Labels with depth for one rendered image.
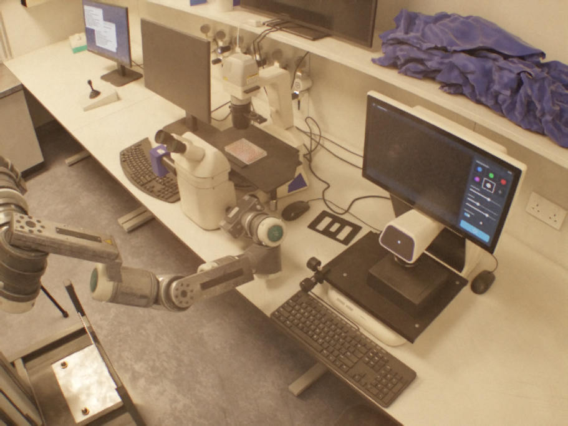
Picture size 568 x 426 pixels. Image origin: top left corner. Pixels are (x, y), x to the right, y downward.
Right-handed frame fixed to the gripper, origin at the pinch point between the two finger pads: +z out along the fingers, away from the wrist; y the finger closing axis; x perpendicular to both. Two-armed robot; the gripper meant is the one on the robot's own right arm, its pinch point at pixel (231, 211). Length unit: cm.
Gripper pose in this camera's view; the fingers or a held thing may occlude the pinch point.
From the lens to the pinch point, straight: 162.3
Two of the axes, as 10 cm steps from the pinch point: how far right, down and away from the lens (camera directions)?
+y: 6.6, -7.1, 2.2
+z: -5.0, -2.1, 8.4
